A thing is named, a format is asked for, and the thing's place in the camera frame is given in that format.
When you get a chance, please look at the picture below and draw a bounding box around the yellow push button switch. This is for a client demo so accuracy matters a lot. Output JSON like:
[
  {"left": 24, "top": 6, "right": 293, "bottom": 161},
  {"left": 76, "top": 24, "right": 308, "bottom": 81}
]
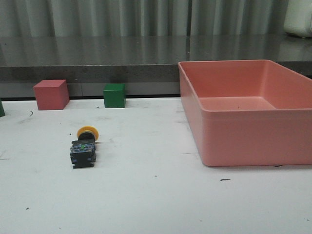
[{"left": 70, "top": 126, "right": 99, "bottom": 169}]

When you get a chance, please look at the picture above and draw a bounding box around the green cube block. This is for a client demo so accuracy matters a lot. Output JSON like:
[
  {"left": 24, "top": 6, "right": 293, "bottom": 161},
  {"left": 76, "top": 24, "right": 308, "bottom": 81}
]
[{"left": 103, "top": 83, "right": 126, "bottom": 108}]

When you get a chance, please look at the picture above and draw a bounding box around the dark grey counter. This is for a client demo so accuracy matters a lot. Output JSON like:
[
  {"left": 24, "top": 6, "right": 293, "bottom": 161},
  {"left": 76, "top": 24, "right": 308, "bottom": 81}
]
[{"left": 0, "top": 34, "right": 312, "bottom": 100}]

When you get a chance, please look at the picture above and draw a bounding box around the pink plastic bin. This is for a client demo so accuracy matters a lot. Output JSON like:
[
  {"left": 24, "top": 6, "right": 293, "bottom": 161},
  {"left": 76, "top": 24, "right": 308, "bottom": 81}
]
[{"left": 178, "top": 60, "right": 312, "bottom": 167}]

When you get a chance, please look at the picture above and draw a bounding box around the pink cube block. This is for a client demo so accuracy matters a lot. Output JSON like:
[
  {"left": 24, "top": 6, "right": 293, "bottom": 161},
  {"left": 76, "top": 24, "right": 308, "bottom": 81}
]
[{"left": 33, "top": 79, "right": 69, "bottom": 110}]

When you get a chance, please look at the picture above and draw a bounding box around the green block at left edge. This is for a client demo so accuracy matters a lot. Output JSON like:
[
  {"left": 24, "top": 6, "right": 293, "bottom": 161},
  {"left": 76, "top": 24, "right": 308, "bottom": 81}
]
[{"left": 0, "top": 99, "right": 5, "bottom": 117}]

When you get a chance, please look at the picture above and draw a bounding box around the grey curtain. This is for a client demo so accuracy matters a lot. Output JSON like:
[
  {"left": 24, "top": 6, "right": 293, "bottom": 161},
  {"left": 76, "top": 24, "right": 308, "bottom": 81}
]
[{"left": 0, "top": 0, "right": 291, "bottom": 38}]

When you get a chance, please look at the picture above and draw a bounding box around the white appliance in background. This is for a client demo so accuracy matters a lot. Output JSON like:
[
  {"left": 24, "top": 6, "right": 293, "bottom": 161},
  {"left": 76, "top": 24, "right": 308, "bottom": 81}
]
[{"left": 283, "top": 0, "right": 312, "bottom": 38}]

